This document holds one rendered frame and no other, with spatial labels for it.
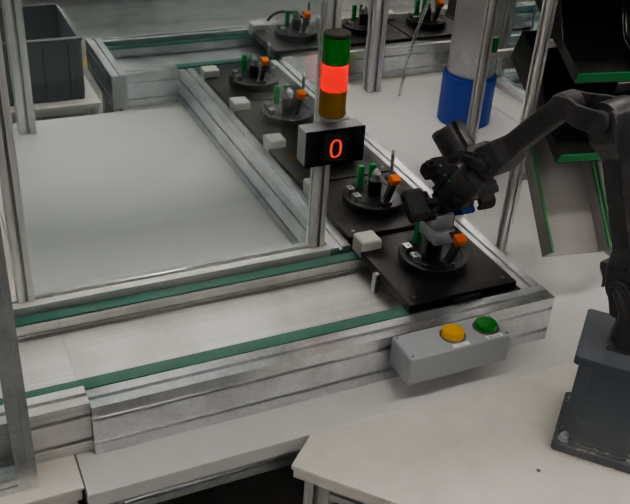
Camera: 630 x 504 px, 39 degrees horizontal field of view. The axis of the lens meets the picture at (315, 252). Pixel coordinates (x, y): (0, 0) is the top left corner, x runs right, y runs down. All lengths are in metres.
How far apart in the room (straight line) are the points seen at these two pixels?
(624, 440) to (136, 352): 0.84
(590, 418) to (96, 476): 0.80
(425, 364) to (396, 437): 0.14
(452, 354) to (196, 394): 0.45
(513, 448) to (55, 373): 0.78
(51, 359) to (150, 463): 0.27
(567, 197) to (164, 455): 0.96
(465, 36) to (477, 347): 1.19
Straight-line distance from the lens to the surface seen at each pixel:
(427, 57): 3.06
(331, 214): 1.92
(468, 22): 2.58
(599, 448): 1.59
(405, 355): 1.56
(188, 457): 1.49
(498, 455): 1.56
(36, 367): 1.61
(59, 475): 1.49
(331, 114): 1.64
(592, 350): 1.49
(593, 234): 1.91
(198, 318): 1.68
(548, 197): 1.88
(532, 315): 1.77
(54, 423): 1.47
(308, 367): 1.55
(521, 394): 1.69
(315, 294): 1.76
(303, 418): 1.56
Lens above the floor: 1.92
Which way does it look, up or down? 32 degrees down
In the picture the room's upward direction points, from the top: 4 degrees clockwise
